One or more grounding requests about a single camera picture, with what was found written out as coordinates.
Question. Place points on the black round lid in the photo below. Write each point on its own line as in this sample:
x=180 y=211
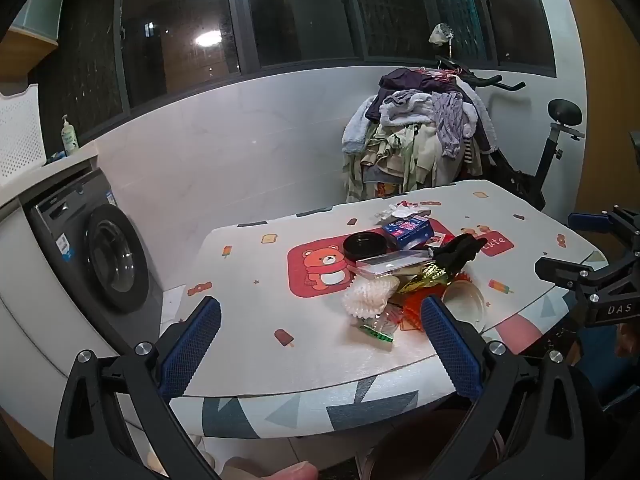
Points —
x=365 y=246

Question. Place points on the black bag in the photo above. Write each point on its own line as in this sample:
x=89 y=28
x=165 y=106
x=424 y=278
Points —
x=460 y=250

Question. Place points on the white paper wrapper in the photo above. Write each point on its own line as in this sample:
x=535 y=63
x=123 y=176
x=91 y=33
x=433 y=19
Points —
x=400 y=211

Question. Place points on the glossy plastic case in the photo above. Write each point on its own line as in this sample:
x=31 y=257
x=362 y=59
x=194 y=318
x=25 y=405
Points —
x=385 y=262

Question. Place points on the pile of clothes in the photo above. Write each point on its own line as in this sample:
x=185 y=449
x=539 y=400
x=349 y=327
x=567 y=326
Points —
x=415 y=135

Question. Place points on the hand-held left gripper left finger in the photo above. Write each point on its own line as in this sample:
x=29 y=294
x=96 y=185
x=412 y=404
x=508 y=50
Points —
x=192 y=345

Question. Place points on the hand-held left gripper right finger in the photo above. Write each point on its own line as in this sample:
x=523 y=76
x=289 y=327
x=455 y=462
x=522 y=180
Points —
x=450 y=350

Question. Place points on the white pump bottle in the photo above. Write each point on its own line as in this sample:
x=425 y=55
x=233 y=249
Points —
x=70 y=140

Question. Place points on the grey front-load washing machine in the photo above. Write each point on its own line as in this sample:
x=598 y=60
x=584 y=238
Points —
x=115 y=260

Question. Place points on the brown round waste bin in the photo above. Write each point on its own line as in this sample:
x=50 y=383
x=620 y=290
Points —
x=425 y=450

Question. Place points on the black exercise bike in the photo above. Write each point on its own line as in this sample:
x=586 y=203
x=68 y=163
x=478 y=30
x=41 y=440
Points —
x=550 y=155

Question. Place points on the clear bag with green candy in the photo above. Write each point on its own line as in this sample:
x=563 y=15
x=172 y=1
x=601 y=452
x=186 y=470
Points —
x=380 y=330

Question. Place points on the wooden wall cabinet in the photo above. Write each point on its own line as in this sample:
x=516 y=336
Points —
x=25 y=50

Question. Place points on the orange plastic piece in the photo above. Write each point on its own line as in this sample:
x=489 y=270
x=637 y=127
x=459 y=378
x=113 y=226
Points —
x=411 y=310

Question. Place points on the hanging crumpled cloth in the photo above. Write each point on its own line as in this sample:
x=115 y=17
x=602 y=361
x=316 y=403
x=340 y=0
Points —
x=440 y=35

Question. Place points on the bear printed table mat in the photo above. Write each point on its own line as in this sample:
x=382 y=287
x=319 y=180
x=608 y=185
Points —
x=250 y=310

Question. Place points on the blue printed carton box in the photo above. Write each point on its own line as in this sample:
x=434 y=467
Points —
x=407 y=230

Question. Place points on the gold foil wrapper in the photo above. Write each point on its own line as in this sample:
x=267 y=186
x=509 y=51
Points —
x=425 y=277

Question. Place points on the white perforated laundry basket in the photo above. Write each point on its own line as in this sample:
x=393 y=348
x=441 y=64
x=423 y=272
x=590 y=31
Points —
x=17 y=140

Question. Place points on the white paper bowl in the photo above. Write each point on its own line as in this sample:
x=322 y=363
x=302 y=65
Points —
x=467 y=305

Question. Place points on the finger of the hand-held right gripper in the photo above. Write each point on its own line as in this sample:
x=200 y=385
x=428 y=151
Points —
x=590 y=221
x=565 y=269

